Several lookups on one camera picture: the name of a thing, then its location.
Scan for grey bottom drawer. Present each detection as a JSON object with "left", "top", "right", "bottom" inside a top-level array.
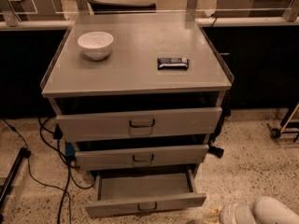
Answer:
[{"left": 85, "top": 165, "right": 206, "bottom": 217}]

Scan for grey drawer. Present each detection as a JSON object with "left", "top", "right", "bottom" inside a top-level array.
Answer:
[
  {"left": 85, "top": 165, "right": 206, "bottom": 217},
  {"left": 76, "top": 145, "right": 208, "bottom": 171},
  {"left": 56, "top": 107, "right": 221, "bottom": 142}
]

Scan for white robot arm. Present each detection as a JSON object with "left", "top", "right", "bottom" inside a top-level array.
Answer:
[{"left": 203, "top": 196, "right": 299, "bottom": 224}]

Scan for grey middle drawer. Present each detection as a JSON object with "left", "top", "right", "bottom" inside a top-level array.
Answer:
[{"left": 76, "top": 145, "right": 208, "bottom": 171}]

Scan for grey top drawer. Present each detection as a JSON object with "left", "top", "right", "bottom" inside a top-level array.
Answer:
[{"left": 56, "top": 107, "right": 221, "bottom": 142}]

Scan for grey drawer cabinet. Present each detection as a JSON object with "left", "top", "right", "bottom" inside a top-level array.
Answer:
[{"left": 40, "top": 12, "right": 235, "bottom": 179}]

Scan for black power plug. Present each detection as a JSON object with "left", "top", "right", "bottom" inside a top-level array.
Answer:
[{"left": 208, "top": 146, "right": 224, "bottom": 158}]

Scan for blue box behind cabinet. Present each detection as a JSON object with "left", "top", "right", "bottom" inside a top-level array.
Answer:
[{"left": 64, "top": 142, "right": 76, "bottom": 157}]

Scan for dark blue snack bar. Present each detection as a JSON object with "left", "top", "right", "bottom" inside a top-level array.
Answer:
[{"left": 157, "top": 58, "right": 190, "bottom": 70}]

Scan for white ceramic bowl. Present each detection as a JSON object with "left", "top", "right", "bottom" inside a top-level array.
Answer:
[{"left": 77, "top": 32, "right": 114, "bottom": 61}]

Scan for wheeled cart frame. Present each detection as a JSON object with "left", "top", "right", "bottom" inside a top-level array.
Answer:
[{"left": 267, "top": 102, "right": 299, "bottom": 142}]

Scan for black floor cables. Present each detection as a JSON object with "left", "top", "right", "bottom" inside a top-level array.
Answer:
[{"left": 2, "top": 115, "right": 94, "bottom": 224}]

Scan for black floor rail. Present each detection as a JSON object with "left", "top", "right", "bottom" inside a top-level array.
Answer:
[{"left": 0, "top": 147, "right": 31, "bottom": 208}]

